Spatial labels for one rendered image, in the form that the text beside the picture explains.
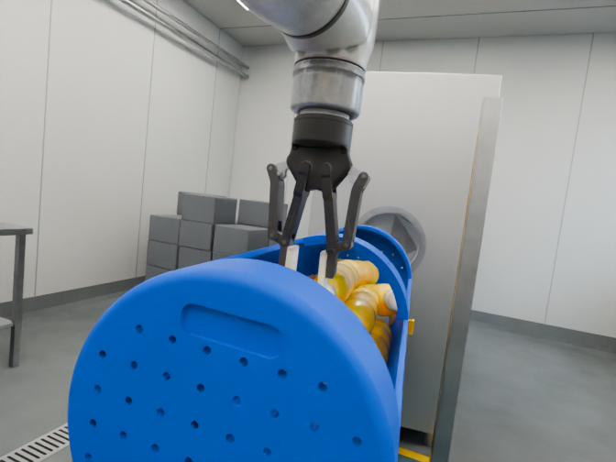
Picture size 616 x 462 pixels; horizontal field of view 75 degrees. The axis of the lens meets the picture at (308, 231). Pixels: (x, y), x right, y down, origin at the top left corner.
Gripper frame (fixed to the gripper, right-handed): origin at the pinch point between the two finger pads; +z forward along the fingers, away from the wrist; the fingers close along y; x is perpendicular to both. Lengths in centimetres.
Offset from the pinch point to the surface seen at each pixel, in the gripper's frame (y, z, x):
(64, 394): 170, 117, -133
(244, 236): 137, 28, -291
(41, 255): 300, 63, -229
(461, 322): -33, 26, -99
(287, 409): -5.4, 5.7, 22.5
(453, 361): -32, 41, -100
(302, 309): -5.7, -1.8, 22.4
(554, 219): -163, -21, -461
